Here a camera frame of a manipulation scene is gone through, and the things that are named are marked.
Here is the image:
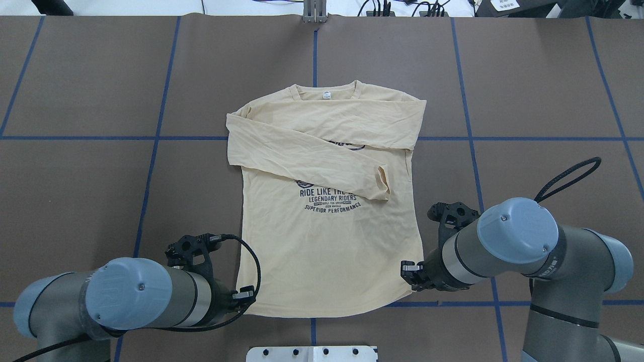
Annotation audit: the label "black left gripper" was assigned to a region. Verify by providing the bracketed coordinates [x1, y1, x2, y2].
[203, 279, 256, 325]

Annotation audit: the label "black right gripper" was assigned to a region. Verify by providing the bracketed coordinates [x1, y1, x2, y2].
[400, 249, 471, 293]

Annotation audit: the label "beige long-sleeve printed shirt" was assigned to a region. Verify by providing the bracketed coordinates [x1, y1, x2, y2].
[226, 80, 427, 318]

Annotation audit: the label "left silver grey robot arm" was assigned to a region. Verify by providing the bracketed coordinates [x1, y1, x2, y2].
[13, 257, 258, 361]

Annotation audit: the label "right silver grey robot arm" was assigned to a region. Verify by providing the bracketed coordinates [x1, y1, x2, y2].
[400, 198, 642, 361]

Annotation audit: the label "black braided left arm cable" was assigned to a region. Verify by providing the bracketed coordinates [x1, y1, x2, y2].
[10, 234, 262, 362]

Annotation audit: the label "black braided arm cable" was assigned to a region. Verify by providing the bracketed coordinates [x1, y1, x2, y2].
[533, 157, 602, 204]
[10, 234, 262, 362]

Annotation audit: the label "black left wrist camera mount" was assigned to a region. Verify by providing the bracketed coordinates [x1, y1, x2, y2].
[164, 233, 223, 282]

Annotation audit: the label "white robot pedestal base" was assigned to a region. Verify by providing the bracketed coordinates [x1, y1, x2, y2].
[246, 345, 379, 361]

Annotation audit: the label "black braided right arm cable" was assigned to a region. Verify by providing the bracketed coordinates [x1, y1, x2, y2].
[533, 157, 602, 204]

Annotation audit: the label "black cables at table edge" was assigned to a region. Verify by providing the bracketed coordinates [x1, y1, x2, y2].
[356, 0, 451, 18]

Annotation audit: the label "grey aluminium frame post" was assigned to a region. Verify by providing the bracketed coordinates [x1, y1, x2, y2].
[303, 0, 328, 23]

